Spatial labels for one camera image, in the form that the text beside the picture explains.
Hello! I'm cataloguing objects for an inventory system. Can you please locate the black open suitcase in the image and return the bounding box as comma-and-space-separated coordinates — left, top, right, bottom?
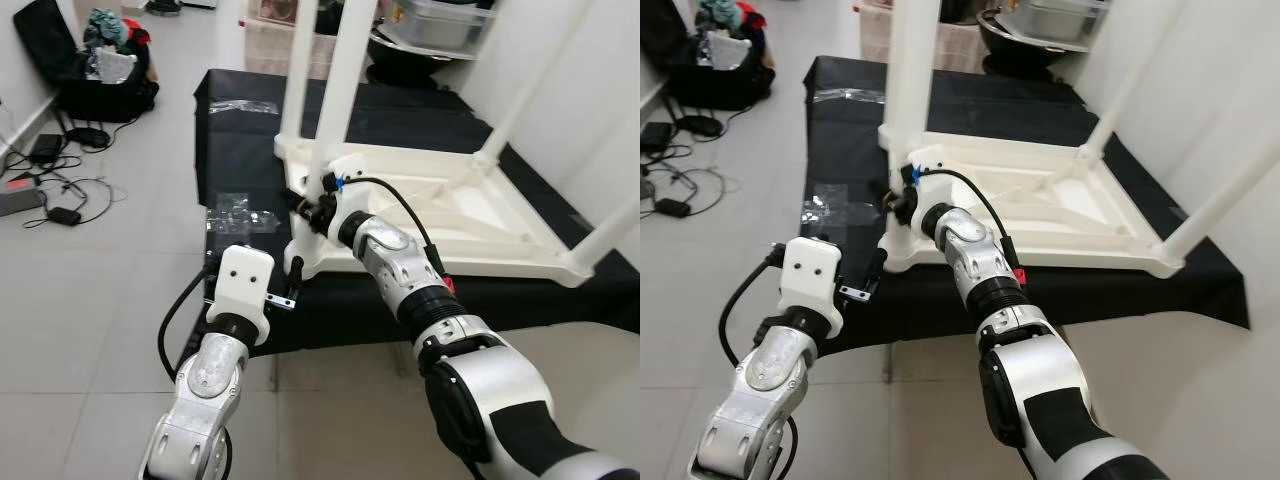
640, 0, 777, 111
12, 0, 161, 123

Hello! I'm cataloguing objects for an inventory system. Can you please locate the teal cloth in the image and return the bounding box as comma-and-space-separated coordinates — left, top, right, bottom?
85, 8, 129, 47
698, 0, 741, 31

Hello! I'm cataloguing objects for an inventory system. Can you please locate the clear plastic bag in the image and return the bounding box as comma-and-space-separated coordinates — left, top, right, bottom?
700, 30, 753, 71
88, 45, 139, 83

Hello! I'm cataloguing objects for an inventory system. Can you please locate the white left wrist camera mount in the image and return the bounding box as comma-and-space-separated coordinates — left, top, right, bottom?
780, 238, 847, 336
205, 245, 276, 346

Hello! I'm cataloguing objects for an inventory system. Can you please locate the black round bowl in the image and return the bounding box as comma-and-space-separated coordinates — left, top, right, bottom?
365, 40, 471, 91
978, 15, 1087, 81

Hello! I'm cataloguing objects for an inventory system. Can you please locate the grey metal table frame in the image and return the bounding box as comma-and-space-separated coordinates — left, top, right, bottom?
879, 340, 1013, 387
269, 345, 407, 393

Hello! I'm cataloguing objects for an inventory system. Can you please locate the white plastic children table top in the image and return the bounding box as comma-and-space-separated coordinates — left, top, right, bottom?
878, 128, 1187, 279
275, 138, 601, 289

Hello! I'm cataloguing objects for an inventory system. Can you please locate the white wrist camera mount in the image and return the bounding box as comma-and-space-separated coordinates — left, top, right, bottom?
320, 155, 367, 237
780, 238, 847, 336
905, 145, 947, 231
205, 245, 276, 346

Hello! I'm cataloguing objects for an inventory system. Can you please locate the clear plastic storage box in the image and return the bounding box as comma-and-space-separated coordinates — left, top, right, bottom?
1010, 0, 1112, 43
395, 0, 497, 51

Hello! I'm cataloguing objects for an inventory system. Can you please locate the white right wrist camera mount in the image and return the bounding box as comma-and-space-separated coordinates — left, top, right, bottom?
905, 145, 947, 231
320, 155, 367, 237

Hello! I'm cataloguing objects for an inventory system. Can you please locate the black router with antennas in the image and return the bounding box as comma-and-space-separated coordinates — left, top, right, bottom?
65, 110, 113, 151
675, 100, 723, 139

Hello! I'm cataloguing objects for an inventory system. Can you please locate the beige cloth covered bench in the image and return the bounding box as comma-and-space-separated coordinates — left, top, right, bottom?
245, 15, 347, 81
860, 0, 987, 77

